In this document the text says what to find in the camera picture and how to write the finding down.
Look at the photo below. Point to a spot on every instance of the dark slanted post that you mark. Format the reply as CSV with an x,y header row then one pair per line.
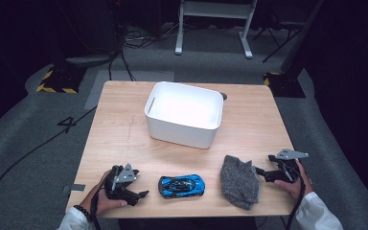
x,y
300,35

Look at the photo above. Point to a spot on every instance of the person's left hand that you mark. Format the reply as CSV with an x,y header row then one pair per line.
x,y
103,204

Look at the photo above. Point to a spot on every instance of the black yellow striped stand base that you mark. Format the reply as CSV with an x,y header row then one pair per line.
x,y
284,84
62,81

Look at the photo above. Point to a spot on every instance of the grey tape strip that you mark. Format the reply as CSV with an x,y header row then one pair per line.
x,y
310,181
76,188

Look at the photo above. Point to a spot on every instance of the blue toy car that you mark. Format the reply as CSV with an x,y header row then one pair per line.
x,y
181,186

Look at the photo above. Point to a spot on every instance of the black table grommet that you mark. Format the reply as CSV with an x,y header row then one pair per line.
x,y
225,96

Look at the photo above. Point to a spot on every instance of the person's right hand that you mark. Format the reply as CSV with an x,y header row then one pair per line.
x,y
295,188

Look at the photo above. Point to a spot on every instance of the white plastic bin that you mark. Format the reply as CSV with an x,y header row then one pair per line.
x,y
185,111

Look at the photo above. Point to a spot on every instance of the white metal stand frame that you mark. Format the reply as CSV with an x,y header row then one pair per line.
x,y
215,11

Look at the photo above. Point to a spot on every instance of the black folding stand legs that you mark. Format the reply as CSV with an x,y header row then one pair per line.
x,y
281,35

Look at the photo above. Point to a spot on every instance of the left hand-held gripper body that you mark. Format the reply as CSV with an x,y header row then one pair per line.
x,y
118,191

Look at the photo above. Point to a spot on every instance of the grey fuzzy cloth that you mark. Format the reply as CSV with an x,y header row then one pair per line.
x,y
239,182

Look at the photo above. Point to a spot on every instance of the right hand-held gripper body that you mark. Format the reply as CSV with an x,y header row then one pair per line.
x,y
287,174

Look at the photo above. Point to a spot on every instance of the grey round stand foot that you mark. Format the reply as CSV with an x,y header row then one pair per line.
x,y
89,60

